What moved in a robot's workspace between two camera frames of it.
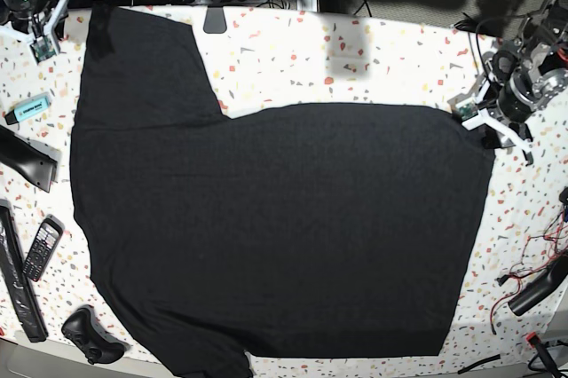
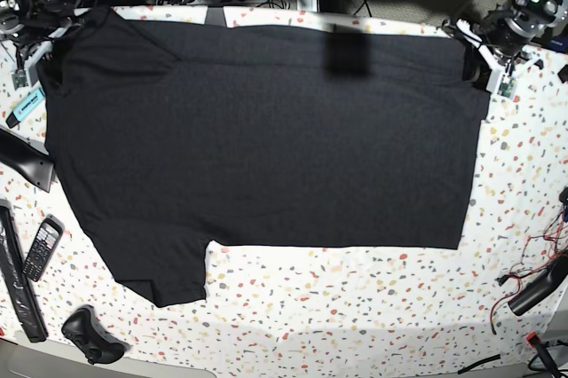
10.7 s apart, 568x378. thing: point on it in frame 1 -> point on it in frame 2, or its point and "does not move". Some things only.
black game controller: [82, 328] does not move
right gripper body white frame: [472, 116] -> [502, 78]
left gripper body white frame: [41, 37] -> [27, 77]
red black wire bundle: [541, 252] does not move
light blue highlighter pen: [28, 107] does not move
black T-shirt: [295, 231] does not move
